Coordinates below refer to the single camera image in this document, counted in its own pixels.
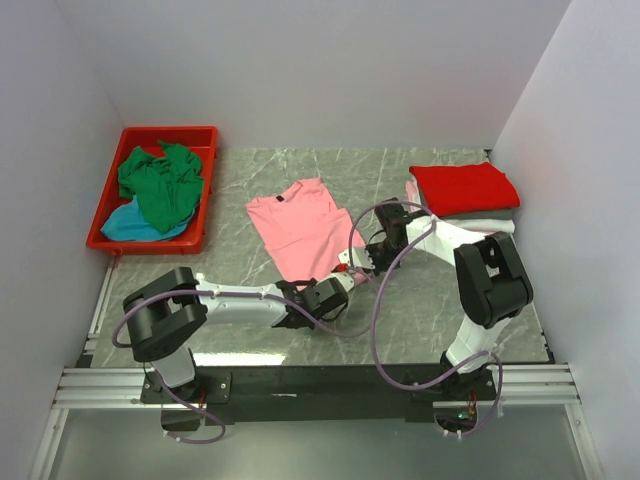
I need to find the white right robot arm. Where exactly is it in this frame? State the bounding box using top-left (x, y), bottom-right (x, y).
top-left (366, 198), bottom-right (534, 399)

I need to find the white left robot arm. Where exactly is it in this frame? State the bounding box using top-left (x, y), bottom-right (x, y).
top-left (112, 267), bottom-right (356, 402)

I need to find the folded red t shirt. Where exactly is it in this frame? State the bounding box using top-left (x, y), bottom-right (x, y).
top-left (409, 162), bottom-right (521, 217)

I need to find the folded grey t shirt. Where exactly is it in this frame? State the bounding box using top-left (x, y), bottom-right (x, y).
top-left (438, 209), bottom-right (513, 220)

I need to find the green t shirt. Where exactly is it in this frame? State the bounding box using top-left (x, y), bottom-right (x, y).
top-left (117, 141), bottom-right (204, 234)

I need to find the red plastic bin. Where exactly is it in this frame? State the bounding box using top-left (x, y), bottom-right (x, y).
top-left (86, 126), bottom-right (218, 256)

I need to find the blue t shirt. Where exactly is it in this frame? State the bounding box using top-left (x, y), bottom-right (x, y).
top-left (100, 194), bottom-right (200, 243)

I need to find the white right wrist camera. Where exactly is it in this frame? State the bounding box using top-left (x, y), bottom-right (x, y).
top-left (338, 246), bottom-right (375, 270)

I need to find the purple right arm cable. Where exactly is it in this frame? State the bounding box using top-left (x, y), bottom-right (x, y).
top-left (347, 199), bottom-right (504, 437)

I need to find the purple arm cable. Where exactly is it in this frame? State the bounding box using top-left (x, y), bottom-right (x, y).
top-left (347, 199), bottom-right (504, 437)
top-left (112, 264), bottom-right (396, 445)

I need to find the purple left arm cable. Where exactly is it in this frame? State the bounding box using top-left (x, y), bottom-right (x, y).
top-left (112, 264), bottom-right (396, 445)

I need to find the aluminium frame rail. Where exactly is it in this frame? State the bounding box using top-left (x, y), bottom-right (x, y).
top-left (31, 257), bottom-right (602, 479)

